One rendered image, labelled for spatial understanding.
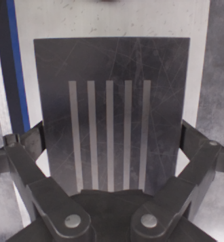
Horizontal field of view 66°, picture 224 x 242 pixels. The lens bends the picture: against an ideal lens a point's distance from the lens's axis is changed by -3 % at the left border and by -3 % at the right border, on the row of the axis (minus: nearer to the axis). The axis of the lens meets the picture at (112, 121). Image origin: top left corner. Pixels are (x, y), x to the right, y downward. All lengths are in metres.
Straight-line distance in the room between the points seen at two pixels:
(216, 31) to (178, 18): 1.43
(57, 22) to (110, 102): 0.14
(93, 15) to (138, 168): 0.19
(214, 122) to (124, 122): 1.63
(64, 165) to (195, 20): 0.23
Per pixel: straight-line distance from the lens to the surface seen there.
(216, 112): 1.75
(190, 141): 0.17
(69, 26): 0.25
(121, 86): 0.15
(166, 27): 0.25
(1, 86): 0.89
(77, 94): 0.16
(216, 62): 1.67
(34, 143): 0.17
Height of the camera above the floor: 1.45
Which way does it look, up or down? 73 degrees down
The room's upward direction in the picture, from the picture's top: 179 degrees counter-clockwise
